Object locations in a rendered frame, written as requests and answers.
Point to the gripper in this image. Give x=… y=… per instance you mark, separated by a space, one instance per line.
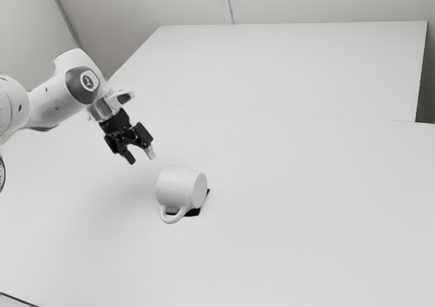
x=115 y=123

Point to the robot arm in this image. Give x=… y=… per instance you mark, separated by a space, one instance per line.
x=51 y=93

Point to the white ceramic mug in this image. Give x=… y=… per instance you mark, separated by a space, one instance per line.
x=181 y=189

